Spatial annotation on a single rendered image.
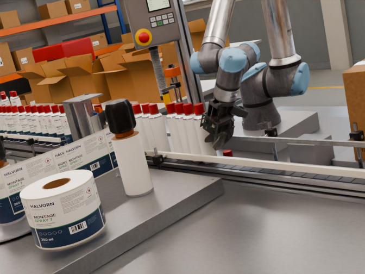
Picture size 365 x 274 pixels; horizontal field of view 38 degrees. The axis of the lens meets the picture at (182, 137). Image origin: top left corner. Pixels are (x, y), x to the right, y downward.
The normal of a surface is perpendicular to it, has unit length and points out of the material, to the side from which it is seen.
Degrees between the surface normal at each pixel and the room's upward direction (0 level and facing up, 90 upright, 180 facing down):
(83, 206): 90
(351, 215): 0
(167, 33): 90
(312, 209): 0
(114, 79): 91
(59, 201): 90
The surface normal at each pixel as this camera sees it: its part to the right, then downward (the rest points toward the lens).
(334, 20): -0.72, 0.33
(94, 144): 0.71, 0.01
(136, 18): 0.14, 0.22
